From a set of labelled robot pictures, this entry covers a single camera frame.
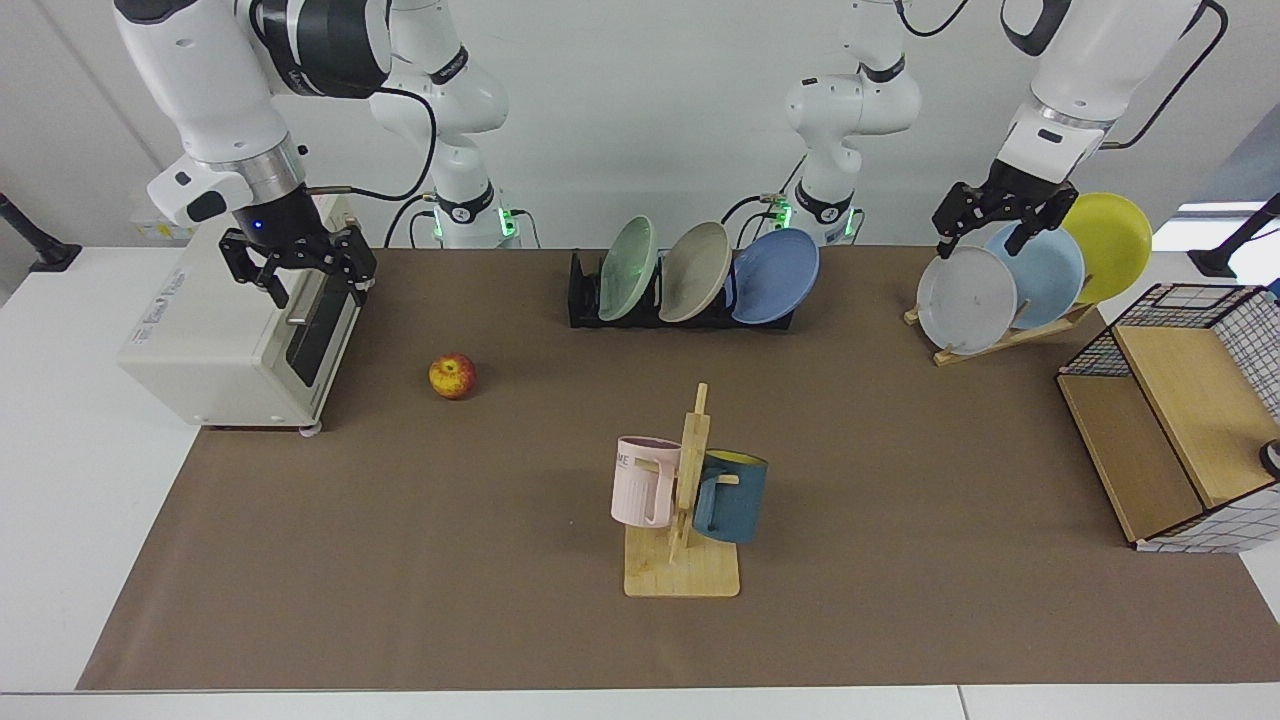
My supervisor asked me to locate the beige plate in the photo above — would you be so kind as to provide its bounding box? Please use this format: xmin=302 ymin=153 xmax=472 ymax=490
xmin=658 ymin=221 xmax=734 ymax=324

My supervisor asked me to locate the dark blue cup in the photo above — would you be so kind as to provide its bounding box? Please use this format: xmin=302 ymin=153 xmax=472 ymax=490
xmin=692 ymin=450 xmax=770 ymax=545

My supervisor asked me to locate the wire basket with wooden floor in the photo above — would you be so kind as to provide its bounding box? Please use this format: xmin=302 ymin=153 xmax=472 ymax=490
xmin=1056 ymin=283 xmax=1280 ymax=554

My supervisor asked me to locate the light blue plate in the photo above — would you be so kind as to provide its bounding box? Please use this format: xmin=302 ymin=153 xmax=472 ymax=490
xmin=985 ymin=220 xmax=1086 ymax=331

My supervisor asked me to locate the wooden plate rack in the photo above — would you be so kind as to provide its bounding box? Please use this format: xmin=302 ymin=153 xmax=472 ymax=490
xmin=903 ymin=300 xmax=1096 ymax=367

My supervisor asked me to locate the pale green plate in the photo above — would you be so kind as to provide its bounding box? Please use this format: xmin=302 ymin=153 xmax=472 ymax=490
xmin=597 ymin=215 xmax=661 ymax=323

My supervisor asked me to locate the grey plate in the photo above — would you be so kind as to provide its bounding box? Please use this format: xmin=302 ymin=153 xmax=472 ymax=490
xmin=916 ymin=246 xmax=1018 ymax=357

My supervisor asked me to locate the wooden cup stand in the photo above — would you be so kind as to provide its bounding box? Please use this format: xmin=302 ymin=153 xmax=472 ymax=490
xmin=624 ymin=382 xmax=742 ymax=599

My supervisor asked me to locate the red yellow apple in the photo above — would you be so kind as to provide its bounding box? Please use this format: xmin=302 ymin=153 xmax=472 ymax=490
xmin=429 ymin=353 xmax=477 ymax=401

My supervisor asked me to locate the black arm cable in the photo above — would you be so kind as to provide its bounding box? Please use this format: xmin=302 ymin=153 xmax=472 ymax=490
xmin=1098 ymin=0 xmax=1231 ymax=152
xmin=303 ymin=86 xmax=439 ymax=202

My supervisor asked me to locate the brown table cloth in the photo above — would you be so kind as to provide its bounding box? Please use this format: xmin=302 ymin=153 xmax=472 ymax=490
xmin=76 ymin=246 xmax=1280 ymax=692

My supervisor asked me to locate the yellow plate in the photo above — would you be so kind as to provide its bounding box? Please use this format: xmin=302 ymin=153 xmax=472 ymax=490
xmin=1060 ymin=192 xmax=1153 ymax=305

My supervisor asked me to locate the black dish rack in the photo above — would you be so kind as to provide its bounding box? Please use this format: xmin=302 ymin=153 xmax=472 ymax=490
xmin=567 ymin=250 xmax=796 ymax=331

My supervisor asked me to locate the pink cup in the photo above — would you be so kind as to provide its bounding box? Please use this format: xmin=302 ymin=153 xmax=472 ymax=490
xmin=611 ymin=436 xmax=683 ymax=528

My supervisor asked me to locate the black clamp stand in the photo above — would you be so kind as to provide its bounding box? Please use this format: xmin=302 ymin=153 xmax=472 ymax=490
xmin=1187 ymin=192 xmax=1280 ymax=279
xmin=0 ymin=192 xmax=83 ymax=273

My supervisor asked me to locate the pale toaster oven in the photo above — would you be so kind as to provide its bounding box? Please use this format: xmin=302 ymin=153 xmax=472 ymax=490
xmin=117 ymin=192 xmax=363 ymax=436

